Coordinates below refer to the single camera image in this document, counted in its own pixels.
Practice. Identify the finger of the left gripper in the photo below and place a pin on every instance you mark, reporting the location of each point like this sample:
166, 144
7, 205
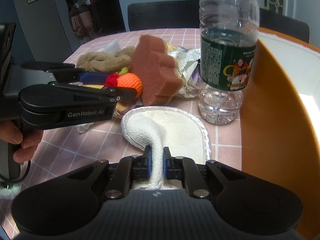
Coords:
120, 94
67, 72

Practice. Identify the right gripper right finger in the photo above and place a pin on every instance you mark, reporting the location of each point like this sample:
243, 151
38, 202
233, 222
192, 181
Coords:
172, 167

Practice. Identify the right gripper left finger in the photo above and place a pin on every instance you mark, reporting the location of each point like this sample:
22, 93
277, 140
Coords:
142, 164

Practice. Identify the tan plush toy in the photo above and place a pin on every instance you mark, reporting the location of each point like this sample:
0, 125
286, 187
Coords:
101, 62

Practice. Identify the white terry cloth mitt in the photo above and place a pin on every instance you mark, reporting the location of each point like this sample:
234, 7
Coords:
159, 127

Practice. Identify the brown sponge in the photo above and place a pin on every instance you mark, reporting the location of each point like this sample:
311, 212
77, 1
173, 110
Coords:
157, 70

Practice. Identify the person's left hand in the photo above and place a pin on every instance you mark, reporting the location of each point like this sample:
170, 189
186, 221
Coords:
29, 143

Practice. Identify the yellow wet wipes pack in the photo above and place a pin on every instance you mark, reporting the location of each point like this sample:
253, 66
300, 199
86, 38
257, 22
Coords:
122, 108

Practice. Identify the red crochet ball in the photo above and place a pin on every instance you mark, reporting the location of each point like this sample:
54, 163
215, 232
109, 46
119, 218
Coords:
112, 80

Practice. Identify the orange crochet fruit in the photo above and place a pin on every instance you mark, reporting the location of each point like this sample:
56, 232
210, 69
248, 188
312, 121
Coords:
129, 80

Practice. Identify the pink checked tablecloth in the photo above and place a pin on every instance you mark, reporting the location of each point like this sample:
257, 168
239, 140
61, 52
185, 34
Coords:
65, 149

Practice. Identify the clear plastic bag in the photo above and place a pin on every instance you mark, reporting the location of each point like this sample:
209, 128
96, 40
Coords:
110, 48

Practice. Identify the cluttered dark shelf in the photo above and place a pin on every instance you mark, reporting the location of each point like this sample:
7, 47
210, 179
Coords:
90, 19

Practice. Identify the crumpled silver foil bag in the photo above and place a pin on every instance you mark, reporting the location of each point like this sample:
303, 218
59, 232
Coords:
188, 69

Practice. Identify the black chair left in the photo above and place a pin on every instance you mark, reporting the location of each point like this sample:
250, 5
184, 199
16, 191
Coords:
166, 14

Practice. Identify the black chair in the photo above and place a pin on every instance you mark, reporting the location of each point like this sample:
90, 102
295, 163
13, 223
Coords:
283, 24
166, 14

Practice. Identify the orange storage box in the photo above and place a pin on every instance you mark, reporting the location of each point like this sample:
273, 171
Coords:
280, 121

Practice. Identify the clear plastic water bottle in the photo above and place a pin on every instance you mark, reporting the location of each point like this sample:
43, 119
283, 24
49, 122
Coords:
229, 34

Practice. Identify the black chair right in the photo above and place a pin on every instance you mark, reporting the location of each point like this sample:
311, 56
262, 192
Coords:
283, 24

